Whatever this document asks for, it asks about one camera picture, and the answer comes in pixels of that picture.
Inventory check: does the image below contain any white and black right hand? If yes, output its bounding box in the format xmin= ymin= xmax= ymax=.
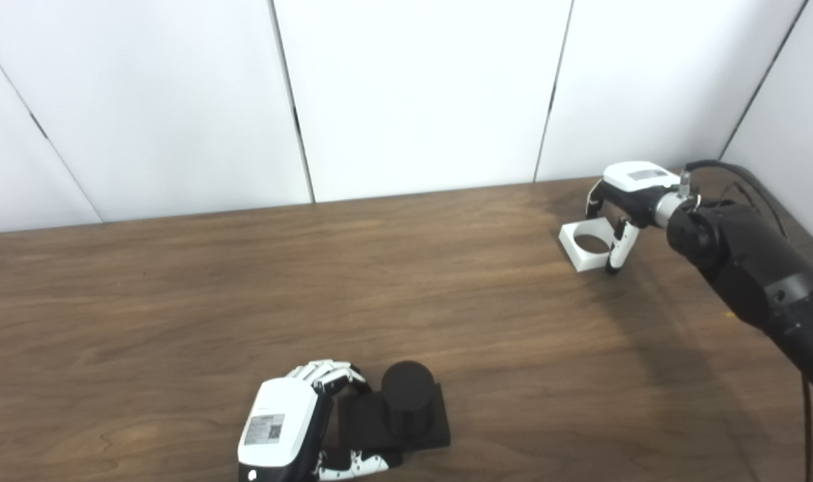
xmin=585 ymin=161 xmax=682 ymax=276

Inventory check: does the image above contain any white and black left hand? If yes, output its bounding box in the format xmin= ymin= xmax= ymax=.
xmin=238 ymin=359 xmax=404 ymax=482

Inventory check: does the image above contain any white square piece with hole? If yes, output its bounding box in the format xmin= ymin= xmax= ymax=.
xmin=559 ymin=217 xmax=625 ymax=273

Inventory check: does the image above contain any black peg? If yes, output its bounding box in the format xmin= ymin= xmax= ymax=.
xmin=338 ymin=361 xmax=451 ymax=451

